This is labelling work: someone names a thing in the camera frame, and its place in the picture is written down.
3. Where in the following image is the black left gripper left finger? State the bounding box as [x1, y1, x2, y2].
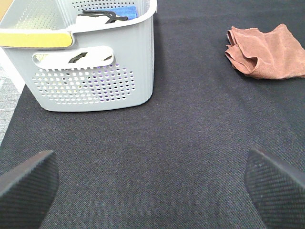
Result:
[0, 150, 59, 229]

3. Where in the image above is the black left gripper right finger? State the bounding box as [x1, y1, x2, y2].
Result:
[244, 149, 305, 229]

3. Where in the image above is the brown microfibre towel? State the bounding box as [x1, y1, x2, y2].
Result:
[225, 24, 305, 80]

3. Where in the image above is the black fabric table mat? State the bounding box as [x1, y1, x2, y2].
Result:
[0, 0, 305, 229]

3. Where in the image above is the grey perforated plastic basket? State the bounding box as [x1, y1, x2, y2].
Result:
[0, 0, 157, 112]

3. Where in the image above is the white cloth with black trim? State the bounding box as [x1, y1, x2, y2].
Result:
[33, 10, 128, 69]

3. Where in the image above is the blue folded towel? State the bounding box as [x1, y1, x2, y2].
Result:
[109, 5, 138, 20]

